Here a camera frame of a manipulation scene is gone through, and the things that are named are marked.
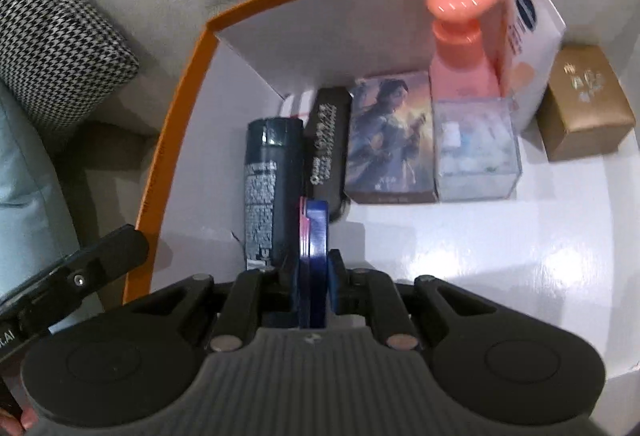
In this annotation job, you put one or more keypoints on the light blue pillow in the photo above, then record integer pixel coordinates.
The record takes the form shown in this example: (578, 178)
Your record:
(30, 196)

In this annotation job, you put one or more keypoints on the black case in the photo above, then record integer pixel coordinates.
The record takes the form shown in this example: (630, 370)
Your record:
(327, 140)

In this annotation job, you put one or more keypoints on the clear plastic box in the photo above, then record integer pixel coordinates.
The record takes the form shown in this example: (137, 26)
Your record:
(475, 150)

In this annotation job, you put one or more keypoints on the pink pump bottle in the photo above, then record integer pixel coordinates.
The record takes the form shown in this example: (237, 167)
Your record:
(460, 65)

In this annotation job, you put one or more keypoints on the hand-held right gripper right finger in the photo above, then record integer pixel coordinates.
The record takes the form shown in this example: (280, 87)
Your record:
(336, 286)

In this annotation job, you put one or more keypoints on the blue box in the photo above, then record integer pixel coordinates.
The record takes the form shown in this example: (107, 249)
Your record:
(316, 241)

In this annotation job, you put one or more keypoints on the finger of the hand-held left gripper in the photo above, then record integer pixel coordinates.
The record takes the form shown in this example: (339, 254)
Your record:
(115, 256)

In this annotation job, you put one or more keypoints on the gold brown box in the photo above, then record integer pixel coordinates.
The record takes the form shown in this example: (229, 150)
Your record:
(585, 115)

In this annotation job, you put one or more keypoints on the person's left hand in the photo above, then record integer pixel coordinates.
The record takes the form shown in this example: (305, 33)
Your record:
(28, 420)

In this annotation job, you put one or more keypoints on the dark blue spray can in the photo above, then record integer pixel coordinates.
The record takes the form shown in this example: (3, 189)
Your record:
(265, 196)

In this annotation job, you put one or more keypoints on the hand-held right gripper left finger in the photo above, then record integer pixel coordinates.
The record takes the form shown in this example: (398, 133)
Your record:
(245, 306)

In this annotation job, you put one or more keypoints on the orange cardboard box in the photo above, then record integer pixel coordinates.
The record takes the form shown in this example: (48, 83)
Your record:
(450, 241)

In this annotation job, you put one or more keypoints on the black white houndstooth pillow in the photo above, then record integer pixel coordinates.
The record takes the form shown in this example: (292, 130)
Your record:
(60, 45)

